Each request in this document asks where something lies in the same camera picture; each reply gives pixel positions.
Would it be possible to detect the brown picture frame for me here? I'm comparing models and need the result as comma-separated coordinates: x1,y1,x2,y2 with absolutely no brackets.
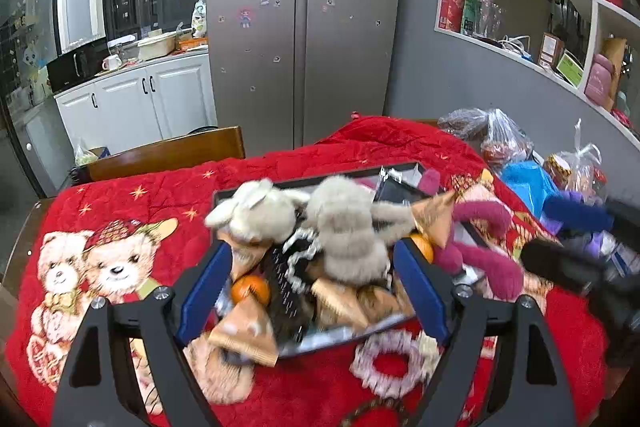
539,33,565,68

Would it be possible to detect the black printed packet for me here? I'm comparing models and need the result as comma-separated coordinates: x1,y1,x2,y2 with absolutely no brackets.
260,247,321,343

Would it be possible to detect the red printed blanket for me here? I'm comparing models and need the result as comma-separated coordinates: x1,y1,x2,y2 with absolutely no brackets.
5,114,608,427

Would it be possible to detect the pink white scrunchie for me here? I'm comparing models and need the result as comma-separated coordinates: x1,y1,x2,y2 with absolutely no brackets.
349,331,432,397

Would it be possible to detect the grey plush bunny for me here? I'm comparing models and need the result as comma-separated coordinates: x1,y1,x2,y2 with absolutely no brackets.
305,176,416,285

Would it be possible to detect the tan paper bag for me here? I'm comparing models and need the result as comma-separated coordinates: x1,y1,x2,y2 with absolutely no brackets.
602,37,628,108

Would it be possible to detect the pink plush bear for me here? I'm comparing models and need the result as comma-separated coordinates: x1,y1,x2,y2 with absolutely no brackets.
420,168,526,300

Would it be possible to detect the white cable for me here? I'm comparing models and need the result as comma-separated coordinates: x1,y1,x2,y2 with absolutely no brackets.
500,36,533,58

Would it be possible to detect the clear bag of red food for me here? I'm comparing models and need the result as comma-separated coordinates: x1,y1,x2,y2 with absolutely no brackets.
481,109,535,172

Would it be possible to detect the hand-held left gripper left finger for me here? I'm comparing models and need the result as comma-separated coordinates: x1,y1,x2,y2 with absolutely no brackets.
50,239,236,427

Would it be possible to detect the white plush toy brown face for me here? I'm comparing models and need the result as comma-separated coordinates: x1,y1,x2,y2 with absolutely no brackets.
205,178,311,244

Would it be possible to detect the clear plastic bag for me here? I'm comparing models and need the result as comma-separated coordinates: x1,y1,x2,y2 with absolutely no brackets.
477,0,503,40

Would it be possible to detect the clear bag of snacks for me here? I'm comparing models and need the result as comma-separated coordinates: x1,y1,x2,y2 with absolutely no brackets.
544,119,608,202

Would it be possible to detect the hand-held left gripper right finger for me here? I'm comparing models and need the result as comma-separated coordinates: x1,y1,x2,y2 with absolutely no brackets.
392,237,581,427

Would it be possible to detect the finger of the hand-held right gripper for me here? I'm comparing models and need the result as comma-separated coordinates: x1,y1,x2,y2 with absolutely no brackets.
542,194,640,249
520,239,608,296

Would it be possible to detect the clear bag of dark food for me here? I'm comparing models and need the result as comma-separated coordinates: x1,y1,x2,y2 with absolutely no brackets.
437,108,488,140

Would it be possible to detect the brown beaded bracelet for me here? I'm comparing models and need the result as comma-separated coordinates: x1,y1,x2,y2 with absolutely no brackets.
340,399,416,427

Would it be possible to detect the peach fuzzy scrunchie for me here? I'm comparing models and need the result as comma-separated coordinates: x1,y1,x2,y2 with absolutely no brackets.
187,334,256,405

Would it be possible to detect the black tray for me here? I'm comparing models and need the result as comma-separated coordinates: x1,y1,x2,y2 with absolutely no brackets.
212,162,496,360

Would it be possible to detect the green packet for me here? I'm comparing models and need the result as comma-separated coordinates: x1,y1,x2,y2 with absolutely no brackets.
461,0,481,35

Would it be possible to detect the white printed bag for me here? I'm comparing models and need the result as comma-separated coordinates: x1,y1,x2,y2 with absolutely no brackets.
192,0,208,38

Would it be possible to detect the small orange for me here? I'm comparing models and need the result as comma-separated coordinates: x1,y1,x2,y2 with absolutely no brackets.
231,274,271,308
407,232,435,263

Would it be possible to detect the green framed card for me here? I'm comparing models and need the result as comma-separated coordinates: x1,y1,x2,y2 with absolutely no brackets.
556,51,585,85

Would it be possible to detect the glass sliding door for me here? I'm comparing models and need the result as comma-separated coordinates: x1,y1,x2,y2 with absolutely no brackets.
0,0,66,198

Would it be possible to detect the cream plastic basin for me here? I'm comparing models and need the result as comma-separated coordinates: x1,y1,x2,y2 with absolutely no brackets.
136,32,178,61

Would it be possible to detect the white kitchen cabinet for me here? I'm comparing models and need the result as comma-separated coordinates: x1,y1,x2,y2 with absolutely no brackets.
52,52,218,155

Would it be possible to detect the pink bag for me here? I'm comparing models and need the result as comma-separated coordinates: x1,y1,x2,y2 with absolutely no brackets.
584,53,616,105

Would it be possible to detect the blue plastic bag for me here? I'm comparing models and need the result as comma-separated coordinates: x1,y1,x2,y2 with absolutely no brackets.
500,161,561,218

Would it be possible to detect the black microwave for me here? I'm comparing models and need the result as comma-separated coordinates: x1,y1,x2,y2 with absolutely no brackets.
46,39,108,92

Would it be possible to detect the silver double-door fridge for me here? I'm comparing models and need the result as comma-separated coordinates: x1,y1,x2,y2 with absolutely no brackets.
206,0,403,158

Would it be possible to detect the plastic bag of vegetables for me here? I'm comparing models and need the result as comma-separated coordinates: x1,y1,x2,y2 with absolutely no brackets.
74,139,112,168

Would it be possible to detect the triangular tan snack packet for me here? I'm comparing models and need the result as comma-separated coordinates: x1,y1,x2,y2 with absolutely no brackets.
207,294,278,368
357,284,406,323
310,279,371,333
217,227,271,280
412,189,458,250

